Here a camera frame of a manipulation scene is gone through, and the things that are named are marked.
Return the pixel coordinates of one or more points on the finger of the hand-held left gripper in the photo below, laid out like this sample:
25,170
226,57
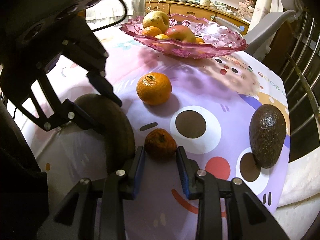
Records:
85,120
102,85

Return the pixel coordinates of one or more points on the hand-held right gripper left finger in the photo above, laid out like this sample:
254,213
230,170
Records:
140,170

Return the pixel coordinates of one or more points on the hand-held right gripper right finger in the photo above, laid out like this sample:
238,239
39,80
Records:
181,170

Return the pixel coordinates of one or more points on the dark shrivelled mandarin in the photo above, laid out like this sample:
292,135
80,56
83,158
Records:
160,143

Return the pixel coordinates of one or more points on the dark overripe banana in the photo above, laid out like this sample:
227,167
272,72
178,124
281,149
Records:
120,135

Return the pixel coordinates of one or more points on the orange mandarin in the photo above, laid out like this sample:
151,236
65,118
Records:
151,31
153,92

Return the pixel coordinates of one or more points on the small yellow-orange mandarin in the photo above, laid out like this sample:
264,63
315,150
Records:
162,37
200,40

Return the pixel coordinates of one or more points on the yellow pear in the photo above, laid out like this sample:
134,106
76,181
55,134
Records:
155,20

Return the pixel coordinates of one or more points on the red apple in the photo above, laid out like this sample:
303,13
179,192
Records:
180,33

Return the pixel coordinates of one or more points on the pink plastic fruit bowl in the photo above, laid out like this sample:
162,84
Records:
220,42

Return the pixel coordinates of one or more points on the white lace cover cloth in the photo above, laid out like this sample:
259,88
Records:
105,15

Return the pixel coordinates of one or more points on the cartoon printed tablecloth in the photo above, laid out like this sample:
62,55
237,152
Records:
200,80

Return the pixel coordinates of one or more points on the dark avocado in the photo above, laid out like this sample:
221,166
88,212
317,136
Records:
267,135

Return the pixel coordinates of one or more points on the wooden desk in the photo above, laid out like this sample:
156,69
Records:
190,11

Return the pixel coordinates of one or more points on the pale mug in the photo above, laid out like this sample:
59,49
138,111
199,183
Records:
206,2

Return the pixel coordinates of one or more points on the grey office chair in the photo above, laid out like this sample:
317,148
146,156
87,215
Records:
265,35

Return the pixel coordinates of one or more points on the white printed box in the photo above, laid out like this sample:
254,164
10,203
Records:
245,10

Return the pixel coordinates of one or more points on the metal window grille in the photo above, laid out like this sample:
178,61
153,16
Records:
300,55

